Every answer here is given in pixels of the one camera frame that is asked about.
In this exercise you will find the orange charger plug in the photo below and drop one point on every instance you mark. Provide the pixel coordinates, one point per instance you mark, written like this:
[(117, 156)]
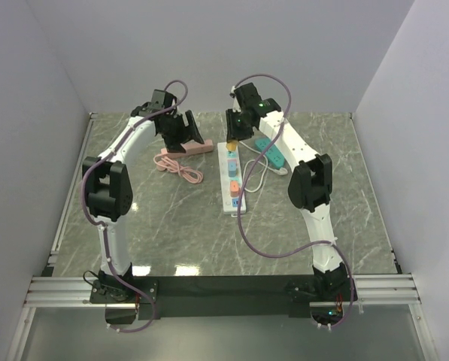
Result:
[(232, 145)]

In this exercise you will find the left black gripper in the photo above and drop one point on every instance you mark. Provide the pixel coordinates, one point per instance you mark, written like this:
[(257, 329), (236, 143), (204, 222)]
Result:
[(173, 144)]

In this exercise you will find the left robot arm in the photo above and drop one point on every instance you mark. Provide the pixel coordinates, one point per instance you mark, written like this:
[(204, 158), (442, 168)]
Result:
[(106, 190)]

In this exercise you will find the pink charger plug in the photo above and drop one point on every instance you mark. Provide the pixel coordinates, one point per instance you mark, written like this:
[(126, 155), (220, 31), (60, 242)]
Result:
[(234, 188)]

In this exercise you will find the pink power strip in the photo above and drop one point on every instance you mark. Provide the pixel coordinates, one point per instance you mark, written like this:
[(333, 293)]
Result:
[(191, 148)]

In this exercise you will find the white multicolour power strip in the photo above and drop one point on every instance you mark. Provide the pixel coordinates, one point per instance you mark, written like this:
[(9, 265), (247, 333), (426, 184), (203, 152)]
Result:
[(230, 178)]

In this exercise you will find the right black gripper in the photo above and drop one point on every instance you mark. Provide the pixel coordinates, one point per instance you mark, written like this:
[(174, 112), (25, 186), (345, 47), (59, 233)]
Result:
[(232, 134)]

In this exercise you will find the teal triangular socket adapter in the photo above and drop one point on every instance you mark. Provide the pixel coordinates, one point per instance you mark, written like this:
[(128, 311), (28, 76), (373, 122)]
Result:
[(273, 155)]

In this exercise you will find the black base bar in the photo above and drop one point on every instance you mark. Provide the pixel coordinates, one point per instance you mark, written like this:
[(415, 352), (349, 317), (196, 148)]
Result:
[(213, 296)]

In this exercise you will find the blue charger plug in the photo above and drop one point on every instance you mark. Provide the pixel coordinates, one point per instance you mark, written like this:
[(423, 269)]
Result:
[(232, 168)]

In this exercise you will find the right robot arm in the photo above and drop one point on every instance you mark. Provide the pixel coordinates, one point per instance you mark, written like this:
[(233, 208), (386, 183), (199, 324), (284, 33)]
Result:
[(310, 186)]

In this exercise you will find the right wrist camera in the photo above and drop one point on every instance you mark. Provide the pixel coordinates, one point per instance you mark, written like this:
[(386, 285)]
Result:
[(234, 93)]

